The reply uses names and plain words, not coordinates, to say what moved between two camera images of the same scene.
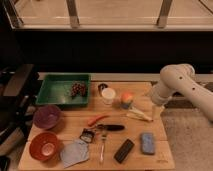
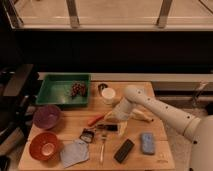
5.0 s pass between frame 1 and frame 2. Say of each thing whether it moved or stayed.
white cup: stayed
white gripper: moved
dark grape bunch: stayed
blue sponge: stayed
